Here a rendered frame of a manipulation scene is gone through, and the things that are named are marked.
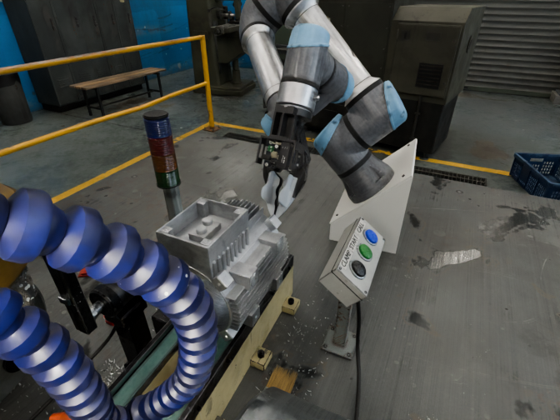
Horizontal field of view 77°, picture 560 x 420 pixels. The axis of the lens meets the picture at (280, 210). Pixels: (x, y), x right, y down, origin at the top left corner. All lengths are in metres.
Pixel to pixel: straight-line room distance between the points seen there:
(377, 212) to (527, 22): 6.15
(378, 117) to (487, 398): 0.66
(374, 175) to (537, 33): 6.14
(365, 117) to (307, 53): 0.34
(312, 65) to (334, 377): 0.61
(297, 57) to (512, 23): 6.40
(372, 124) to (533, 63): 6.21
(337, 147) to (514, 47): 6.15
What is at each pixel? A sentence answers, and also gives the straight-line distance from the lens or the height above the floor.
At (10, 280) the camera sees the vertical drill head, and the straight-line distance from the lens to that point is 0.29.
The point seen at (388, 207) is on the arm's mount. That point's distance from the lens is 1.02.
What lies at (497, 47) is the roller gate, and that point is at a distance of 7.02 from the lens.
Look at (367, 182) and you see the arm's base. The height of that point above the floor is 1.01.
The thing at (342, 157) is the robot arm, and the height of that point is 1.07.
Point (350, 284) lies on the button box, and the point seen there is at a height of 1.06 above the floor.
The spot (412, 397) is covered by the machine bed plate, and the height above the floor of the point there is 0.80.
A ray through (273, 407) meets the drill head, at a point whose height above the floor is 1.15.
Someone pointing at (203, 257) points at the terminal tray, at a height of 1.13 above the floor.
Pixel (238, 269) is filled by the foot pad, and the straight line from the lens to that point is 0.59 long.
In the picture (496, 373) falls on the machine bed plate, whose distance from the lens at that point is 0.91.
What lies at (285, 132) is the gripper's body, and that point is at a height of 1.24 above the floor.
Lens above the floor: 1.47
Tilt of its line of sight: 32 degrees down
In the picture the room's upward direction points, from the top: straight up
